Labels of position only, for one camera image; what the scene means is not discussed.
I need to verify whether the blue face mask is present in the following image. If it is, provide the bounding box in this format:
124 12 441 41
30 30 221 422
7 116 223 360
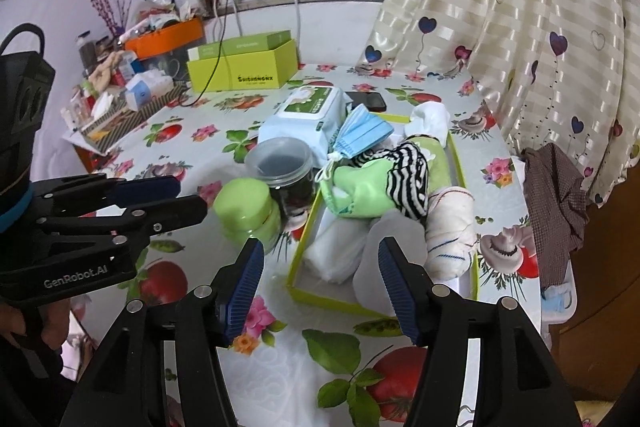
314 105 394 183

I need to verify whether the orange storage box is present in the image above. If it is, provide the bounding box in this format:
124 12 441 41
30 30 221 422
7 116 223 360
124 17 205 60

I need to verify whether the wet wipes pack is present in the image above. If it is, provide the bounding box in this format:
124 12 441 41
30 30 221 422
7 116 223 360
258 86 350 158

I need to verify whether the brown checked cloth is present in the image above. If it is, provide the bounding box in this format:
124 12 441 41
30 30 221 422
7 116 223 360
521 143 589 289

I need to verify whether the white towel red stitching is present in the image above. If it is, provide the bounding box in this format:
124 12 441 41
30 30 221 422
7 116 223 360
424 186 477 282

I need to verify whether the heart patterned curtain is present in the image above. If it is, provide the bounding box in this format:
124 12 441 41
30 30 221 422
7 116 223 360
356 0 639 205

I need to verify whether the green plastic jar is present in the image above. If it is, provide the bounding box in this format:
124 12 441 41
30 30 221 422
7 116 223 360
213 178 282 253

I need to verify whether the green cloth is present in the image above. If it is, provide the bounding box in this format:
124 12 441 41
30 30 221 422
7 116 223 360
319 158 396 219

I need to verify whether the white cable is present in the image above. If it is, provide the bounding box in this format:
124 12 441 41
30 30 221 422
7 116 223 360
284 0 304 48

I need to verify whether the black power cable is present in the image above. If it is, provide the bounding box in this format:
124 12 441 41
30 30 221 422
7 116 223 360
177 0 241 108

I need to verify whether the clear lidded plastic jar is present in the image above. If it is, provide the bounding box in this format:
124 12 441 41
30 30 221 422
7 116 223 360
244 136 316 218

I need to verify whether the lime green cardboard box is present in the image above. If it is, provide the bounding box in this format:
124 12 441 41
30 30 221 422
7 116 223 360
186 30 298 92

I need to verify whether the blue white tissue pack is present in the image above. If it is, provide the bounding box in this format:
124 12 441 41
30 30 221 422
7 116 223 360
125 69 174 112

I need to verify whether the black white striped sock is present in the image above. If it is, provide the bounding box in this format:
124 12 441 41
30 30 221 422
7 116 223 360
352 140 430 225

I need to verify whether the green rabbit towel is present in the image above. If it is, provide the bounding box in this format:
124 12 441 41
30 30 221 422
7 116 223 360
409 135 452 194

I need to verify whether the striped cardboard box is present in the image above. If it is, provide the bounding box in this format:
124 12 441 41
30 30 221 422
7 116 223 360
63 82 186 155

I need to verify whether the white tray with green rim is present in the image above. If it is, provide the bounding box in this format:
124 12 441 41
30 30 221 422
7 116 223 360
286 139 480 317

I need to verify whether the person's left hand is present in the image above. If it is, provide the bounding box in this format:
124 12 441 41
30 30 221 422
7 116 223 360
0 299 70 350

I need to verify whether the black smartphone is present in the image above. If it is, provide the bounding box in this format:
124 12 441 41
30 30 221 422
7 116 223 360
347 91 387 113

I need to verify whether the grey sock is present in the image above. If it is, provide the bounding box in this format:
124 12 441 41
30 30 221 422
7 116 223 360
352 209 427 317

